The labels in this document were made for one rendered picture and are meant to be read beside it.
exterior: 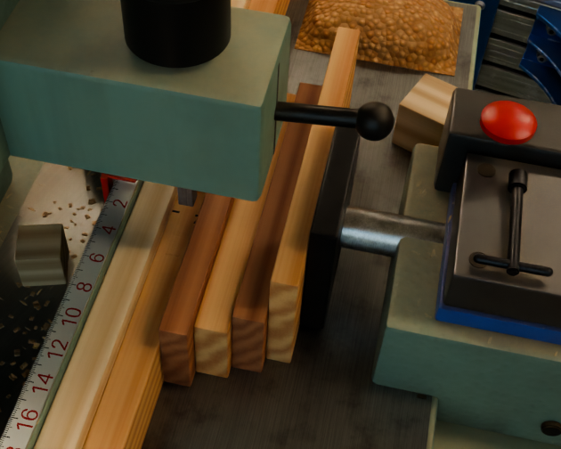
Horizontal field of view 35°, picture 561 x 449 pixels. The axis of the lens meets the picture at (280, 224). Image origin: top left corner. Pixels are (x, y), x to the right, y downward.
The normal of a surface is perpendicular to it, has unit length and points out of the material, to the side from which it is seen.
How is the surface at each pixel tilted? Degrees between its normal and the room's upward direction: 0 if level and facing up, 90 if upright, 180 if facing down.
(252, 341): 90
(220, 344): 90
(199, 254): 0
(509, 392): 90
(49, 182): 0
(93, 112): 90
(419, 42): 30
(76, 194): 0
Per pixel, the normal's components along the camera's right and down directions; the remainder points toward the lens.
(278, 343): -0.21, 0.76
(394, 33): -0.05, -0.07
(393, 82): 0.04, -0.62
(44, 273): 0.10, 0.78
